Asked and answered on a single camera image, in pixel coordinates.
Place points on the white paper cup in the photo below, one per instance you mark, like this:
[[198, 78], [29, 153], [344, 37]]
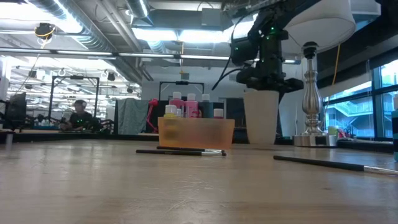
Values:
[[261, 118]]

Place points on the bright ceiling light panel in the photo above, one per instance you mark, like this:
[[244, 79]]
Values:
[[199, 35]]

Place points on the black hanging spotlight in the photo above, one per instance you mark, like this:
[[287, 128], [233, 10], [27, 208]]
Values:
[[111, 76], [130, 90]]

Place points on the black equipment rack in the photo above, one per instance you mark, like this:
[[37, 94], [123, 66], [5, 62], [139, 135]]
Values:
[[234, 112]]

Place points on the orange translucent plastic bin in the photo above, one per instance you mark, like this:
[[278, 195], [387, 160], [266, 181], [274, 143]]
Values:
[[196, 133]]

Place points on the silver table lamp white shade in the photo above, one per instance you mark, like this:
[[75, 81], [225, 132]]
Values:
[[323, 25]]

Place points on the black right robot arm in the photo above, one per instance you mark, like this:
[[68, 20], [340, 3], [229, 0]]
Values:
[[270, 40]]

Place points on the small red object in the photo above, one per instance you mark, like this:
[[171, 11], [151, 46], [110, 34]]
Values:
[[342, 133]]

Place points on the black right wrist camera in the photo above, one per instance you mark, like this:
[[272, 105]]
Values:
[[247, 75]]

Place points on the long ceiling light strip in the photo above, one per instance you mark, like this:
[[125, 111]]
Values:
[[146, 55]]

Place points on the grey hanging cloth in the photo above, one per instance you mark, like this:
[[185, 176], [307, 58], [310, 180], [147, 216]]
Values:
[[132, 115]]

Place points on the small green object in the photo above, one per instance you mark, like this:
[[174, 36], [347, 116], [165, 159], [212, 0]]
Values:
[[333, 130]]

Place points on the coral large paint bottle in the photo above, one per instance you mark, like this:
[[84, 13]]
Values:
[[178, 100]]

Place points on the person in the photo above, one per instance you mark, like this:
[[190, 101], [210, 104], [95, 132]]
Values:
[[80, 117]]

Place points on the pale yellow small paint bottle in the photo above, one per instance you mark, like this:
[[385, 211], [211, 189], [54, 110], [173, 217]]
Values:
[[170, 110]]

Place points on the dark grey large paint bottle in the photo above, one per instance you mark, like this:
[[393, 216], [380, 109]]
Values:
[[206, 104]]

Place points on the silver ceiling duct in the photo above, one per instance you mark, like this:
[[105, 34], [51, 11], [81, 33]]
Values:
[[90, 40]]

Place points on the black background screen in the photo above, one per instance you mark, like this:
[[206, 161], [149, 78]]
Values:
[[163, 109]]

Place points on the magenta small paint bottle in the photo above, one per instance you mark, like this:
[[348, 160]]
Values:
[[218, 113]]

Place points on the dark background monitor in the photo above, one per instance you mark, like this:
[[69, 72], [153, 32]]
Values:
[[17, 109]]

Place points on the black gantry frame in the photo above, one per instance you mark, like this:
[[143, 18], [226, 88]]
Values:
[[76, 77], [182, 82]]

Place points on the small grey post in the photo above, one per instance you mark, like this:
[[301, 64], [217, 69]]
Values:
[[9, 139]]

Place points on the grey ceiling box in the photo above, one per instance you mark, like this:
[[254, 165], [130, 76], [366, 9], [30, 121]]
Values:
[[211, 17]]

